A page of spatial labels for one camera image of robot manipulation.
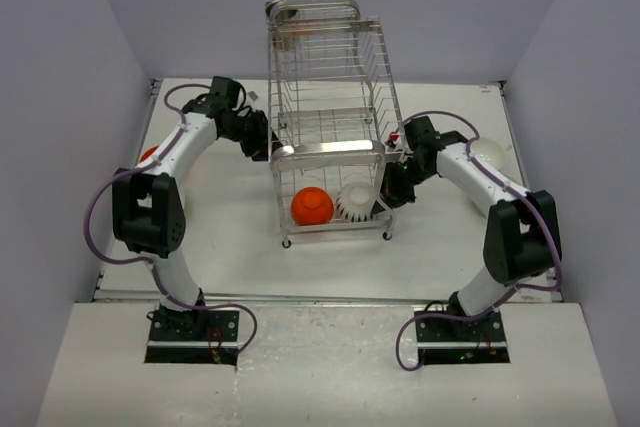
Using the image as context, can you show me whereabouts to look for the orange bowl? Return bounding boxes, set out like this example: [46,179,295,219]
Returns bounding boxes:
[291,187,334,226]
[139,146,157,163]

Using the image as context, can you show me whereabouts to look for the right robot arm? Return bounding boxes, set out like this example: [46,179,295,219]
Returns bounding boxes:
[373,113,562,340]

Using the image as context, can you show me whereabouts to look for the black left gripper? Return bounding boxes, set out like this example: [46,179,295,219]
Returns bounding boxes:
[221,109,288,162]

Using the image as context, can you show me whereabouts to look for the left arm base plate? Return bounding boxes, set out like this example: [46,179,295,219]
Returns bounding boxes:
[144,306,240,366]

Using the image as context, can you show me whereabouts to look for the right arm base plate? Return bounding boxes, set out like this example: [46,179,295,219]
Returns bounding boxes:
[415,312,510,366]

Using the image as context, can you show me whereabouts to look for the black and white striped bowl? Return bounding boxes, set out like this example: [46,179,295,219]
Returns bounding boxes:
[335,182,375,222]

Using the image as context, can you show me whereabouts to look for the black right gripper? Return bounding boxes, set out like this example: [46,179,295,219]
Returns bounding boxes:
[372,158,435,215]

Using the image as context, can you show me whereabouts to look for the stainless steel dish rack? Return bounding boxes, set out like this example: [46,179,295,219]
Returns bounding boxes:
[267,0,406,248]

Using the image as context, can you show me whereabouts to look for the metal cutlery holder cup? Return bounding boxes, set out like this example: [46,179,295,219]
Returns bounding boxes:
[265,0,298,51]

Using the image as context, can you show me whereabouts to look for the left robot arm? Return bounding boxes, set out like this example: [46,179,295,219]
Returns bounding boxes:
[111,76,274,340]

